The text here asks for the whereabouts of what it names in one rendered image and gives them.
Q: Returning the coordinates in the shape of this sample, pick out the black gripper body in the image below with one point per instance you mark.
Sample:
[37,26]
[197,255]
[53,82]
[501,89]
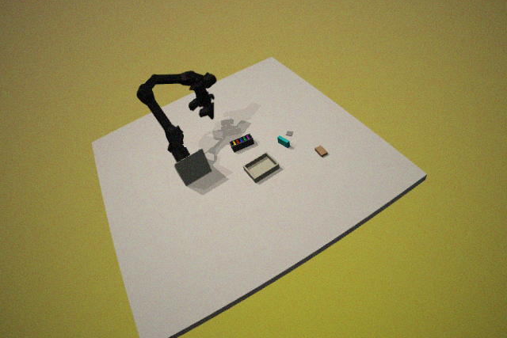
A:
[205,101]

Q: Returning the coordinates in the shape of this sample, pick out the teal rectangular block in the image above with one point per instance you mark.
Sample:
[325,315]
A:
[283,141]

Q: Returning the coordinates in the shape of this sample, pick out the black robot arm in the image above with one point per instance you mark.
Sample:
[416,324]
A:
[197,82]

